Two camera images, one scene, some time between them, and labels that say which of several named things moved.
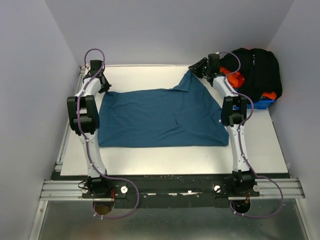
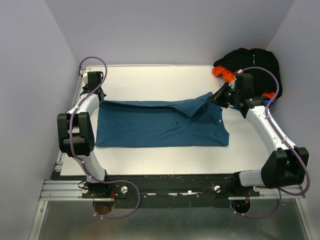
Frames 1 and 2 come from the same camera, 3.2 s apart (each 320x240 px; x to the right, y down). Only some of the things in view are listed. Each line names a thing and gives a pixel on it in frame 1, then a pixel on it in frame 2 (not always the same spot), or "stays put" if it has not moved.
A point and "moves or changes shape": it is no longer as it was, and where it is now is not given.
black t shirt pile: x=260 y=69 stays put
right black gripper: x=196 y=66 -> x=218 y=96
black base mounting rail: x=172 y=190 stays put
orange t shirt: x=237 y=80 stays put
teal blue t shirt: x=186 y=115 moves or changes shape
